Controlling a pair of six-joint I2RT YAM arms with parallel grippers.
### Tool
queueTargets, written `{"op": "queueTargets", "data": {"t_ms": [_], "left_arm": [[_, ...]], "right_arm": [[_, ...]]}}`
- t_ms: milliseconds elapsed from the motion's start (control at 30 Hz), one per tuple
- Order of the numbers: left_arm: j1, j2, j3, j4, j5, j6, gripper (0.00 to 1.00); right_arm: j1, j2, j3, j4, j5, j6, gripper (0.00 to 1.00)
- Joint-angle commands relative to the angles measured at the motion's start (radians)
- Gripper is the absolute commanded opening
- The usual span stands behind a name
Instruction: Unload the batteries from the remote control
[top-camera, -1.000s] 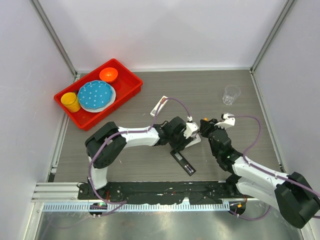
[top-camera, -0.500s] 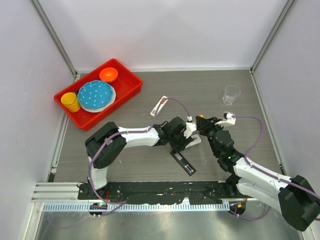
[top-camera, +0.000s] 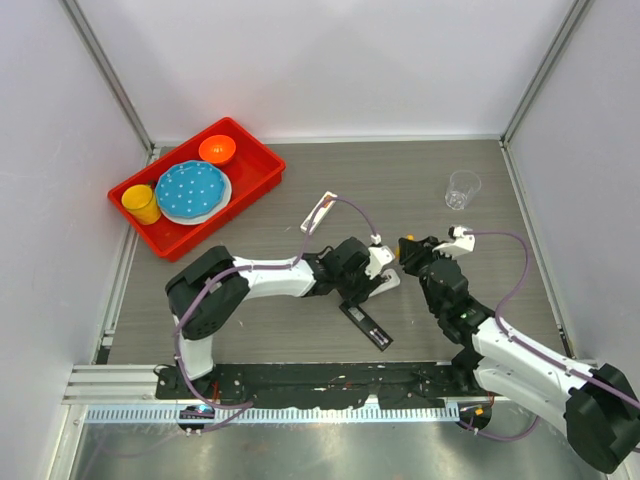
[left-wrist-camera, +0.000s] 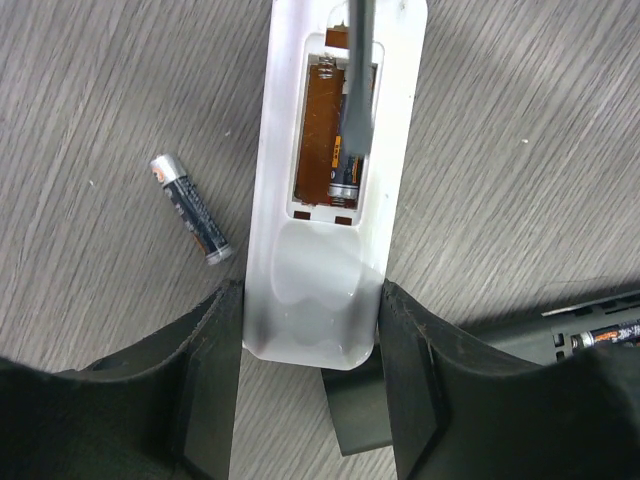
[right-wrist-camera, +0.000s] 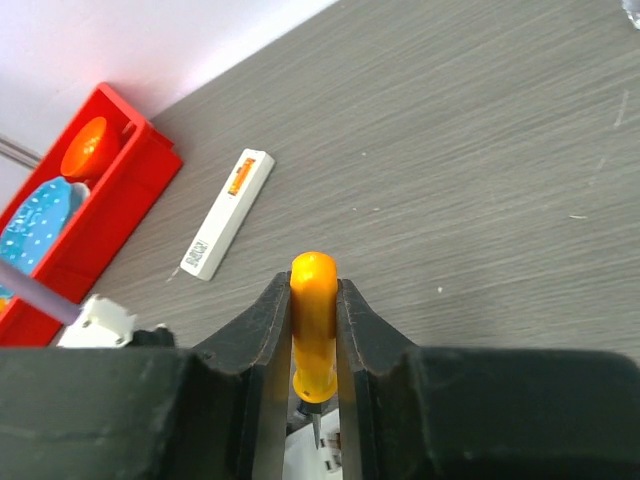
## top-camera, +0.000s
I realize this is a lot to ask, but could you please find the orange handled screwdriver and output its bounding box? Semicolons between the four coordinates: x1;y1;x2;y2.
395;234;415;263

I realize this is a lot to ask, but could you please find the white remote control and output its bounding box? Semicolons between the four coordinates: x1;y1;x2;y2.
370;269;401;297

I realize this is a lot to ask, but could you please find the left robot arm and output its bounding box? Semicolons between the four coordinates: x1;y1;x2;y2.
165;237;400;381

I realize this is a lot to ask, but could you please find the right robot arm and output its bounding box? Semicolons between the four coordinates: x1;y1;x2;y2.
398;227;639;474

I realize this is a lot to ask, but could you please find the black remote control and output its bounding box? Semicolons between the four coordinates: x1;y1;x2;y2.
339;302;393;352

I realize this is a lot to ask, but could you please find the white remote with orange batteries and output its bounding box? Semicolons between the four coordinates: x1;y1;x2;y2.
300;191;337;235

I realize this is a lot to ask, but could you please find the clear plastic cup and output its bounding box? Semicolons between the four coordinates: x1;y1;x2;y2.
444;170;482;211

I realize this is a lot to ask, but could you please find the red plastic tray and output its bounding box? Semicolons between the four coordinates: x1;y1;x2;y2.
107;117;286;262

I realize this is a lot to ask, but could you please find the grey plate under blue plate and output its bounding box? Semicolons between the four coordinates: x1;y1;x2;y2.
160;174;232;226

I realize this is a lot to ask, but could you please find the blue dotted plate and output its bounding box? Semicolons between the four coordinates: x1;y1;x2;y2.
155;160;225;218

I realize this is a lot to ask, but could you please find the orange bowl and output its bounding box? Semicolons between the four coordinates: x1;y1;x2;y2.
198;135;237;166

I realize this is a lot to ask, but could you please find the yellow cup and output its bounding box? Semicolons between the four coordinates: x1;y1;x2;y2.
121;184;162;225

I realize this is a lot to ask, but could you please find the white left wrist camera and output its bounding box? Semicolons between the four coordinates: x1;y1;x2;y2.
365;245;395;279

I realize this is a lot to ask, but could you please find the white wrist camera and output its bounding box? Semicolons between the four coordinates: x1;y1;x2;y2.
365;245;395;279
433;225;476;259

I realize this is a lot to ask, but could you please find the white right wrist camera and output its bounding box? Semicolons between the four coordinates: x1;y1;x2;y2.
433;225;476;259

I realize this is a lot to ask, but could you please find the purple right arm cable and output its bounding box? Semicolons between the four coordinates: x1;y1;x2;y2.
457;229;640;443

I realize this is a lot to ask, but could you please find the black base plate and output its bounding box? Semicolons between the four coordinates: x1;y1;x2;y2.
153;362;496;410

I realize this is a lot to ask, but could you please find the white slotted cable duct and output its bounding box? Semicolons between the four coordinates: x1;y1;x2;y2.
85;402;460;425

